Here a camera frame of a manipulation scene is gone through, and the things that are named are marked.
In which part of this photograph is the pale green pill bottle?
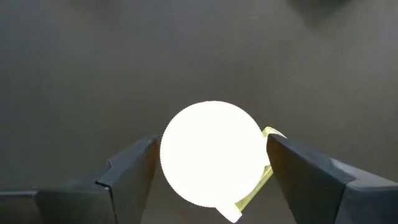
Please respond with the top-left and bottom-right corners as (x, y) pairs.
(214, 126), (287, 224)
(159, 100), (271, 208)

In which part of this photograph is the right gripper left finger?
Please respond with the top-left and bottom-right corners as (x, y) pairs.
(35, 134), (160, 224)

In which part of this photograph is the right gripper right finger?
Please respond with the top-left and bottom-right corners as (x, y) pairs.
(266, 133), (398, 224)

